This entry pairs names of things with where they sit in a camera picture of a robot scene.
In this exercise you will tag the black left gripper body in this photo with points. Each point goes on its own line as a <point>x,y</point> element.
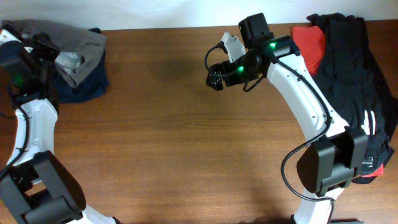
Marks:
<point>43,54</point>

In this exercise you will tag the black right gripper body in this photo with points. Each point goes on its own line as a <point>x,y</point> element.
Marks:
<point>239,70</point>

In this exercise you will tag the grey cargo shorts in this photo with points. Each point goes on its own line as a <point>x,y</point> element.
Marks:
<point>80,49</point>

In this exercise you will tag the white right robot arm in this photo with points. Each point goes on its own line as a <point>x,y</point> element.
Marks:
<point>334,151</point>

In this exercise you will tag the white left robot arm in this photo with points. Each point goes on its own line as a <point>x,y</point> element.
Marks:
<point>35,186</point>

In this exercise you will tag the dark navy folded garment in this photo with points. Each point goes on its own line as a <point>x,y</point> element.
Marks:
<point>93,86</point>

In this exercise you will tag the red garment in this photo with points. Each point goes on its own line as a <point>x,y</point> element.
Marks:
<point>309,46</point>

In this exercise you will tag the black garment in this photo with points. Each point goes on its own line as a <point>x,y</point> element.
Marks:
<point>330,25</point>

